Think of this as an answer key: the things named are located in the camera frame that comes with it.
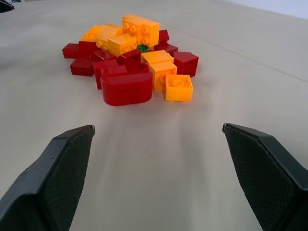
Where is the red plastic building brick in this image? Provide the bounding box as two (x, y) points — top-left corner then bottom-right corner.
(69, 58), (95, 77)

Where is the yellow block with open underside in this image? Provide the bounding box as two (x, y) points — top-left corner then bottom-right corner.
(149, 61), (178, 92)

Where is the flat-topped yellow block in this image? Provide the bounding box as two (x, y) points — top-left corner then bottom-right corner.
(141, 50), (175, 65)

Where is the black object at edge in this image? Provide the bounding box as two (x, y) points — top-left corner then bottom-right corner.
(0, 0), (15, 13)

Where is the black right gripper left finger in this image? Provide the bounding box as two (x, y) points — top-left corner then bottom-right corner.
(0, 124), (96, 231)

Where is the large rounded red block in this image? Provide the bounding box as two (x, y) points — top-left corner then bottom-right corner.
(100, 72), (154, 107)

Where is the red cube block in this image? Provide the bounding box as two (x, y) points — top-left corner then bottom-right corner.
(173, 51), (200, 78)

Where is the small square yellow block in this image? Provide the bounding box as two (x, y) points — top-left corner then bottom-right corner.
(165, 74), (193, 103)

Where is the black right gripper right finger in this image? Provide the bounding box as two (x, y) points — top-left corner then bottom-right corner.
(222, 123), (308, 231)

